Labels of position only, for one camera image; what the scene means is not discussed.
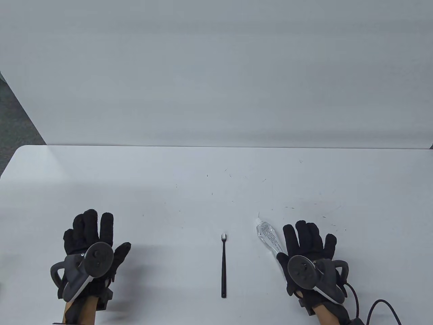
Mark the person's right forearm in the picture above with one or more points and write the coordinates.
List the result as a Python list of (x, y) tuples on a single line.
[(333, 315)]

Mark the black right wrist mount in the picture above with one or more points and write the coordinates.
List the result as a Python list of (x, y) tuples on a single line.
[(304, 303)]

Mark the person's left hand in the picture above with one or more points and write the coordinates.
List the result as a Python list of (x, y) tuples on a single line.
[(84, 230)]

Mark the silver toothpaste tube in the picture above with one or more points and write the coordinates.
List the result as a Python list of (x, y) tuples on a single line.
[(267, 237)]

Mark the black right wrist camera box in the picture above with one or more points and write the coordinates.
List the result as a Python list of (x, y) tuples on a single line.
[(357, 321)]

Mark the grey left hand controller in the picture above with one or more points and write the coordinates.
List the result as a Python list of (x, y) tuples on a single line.
[(96, 259)]

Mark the black wrist mount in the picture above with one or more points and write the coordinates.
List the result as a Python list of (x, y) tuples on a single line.
[(304, 303), (105, 296)]

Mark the person's left forearm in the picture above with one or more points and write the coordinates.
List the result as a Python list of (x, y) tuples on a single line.
[(81, 311)]

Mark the grey right hand controller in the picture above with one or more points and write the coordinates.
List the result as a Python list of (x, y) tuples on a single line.
[(301, 271)]

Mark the person's right hand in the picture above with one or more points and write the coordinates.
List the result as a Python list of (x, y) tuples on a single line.
[(308, 240)]

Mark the grey hand controller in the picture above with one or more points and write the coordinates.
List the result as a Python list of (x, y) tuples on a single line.
[(96, 259), (301, 271)]

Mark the black toothbrush white bristles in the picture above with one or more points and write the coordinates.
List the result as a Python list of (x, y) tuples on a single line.
[(223, 267)]

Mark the black left wrist mount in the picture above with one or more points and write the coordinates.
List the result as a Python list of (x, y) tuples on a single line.
[(105, 296)]

